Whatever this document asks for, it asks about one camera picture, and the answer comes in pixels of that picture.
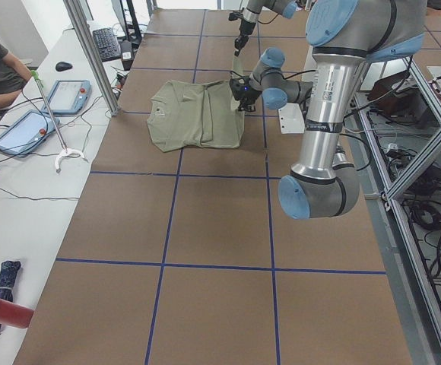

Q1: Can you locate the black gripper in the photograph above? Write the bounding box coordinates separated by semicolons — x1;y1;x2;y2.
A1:
234;19;255;56
236;89;259;113

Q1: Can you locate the olive green long-sleeve shirt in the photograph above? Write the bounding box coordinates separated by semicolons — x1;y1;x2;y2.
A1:
146;56;246;154

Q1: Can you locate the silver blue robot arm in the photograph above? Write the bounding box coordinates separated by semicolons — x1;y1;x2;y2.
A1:
230;0;427;220
229;0;312;56

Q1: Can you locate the black labelled box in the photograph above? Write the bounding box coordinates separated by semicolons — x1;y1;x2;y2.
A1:
119;40;135;71

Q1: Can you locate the black computer keyboard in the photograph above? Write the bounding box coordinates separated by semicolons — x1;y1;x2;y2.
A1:
92;27;121;62

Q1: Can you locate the far blue teach pendant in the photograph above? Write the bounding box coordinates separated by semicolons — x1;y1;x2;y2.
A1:
47;80;91;116

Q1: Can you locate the blue teach pendant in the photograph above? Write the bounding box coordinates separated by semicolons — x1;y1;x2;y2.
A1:
0;110;55;157
47;80;91;116

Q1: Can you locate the black computer mouse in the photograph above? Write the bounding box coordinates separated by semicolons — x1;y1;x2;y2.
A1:
55;61;73;72

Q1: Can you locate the metal reacher grabber stick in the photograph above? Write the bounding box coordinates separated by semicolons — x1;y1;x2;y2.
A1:
30;71;87;173

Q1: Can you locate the near blue teach pendant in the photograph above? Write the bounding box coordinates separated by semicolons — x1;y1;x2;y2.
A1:
0;110;55;157

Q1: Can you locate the folded dark blue umbrella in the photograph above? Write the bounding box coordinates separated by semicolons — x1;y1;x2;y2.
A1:
0;260;21;332

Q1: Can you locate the red cylindrical tube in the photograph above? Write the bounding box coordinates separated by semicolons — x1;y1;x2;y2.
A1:
0;298;34;329

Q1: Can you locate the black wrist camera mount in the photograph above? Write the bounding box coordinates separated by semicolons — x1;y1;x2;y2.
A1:
228;11;243;21

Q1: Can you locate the aluminium frame post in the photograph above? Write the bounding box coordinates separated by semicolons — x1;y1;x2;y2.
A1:
63;0;119;116

